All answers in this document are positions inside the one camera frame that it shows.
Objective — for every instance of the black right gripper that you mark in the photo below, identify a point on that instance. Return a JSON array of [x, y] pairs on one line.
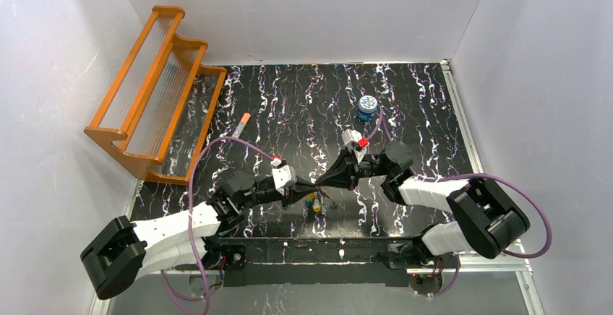
[[351, 165]]

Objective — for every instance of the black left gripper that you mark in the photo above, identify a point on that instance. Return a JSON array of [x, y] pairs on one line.
[[291, 190]]

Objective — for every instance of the white metal keyring plate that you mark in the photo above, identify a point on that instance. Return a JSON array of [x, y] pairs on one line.
[[328, 202]]

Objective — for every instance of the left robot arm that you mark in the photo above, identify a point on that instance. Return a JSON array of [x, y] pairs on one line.
[[124, 251]]

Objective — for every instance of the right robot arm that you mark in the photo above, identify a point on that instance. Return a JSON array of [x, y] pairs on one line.
[[486, 219]]

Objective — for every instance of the blue round tin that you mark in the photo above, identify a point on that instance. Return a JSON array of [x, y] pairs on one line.
[[367, 108]]

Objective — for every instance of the orange capped white highlighter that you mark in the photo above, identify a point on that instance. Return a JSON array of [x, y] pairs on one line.
[[241, 125]]

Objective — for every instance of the orange wooden tiered rack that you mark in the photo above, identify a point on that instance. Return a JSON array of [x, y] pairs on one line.
[[155, 117]]

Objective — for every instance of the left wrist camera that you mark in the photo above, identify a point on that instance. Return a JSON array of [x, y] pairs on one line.
[[284, 175]]

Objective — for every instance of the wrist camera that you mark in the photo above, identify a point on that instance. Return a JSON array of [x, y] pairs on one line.
[[284, 175], [354, 139]]

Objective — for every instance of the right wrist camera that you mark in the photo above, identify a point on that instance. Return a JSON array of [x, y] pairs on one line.
[[354, 139]]

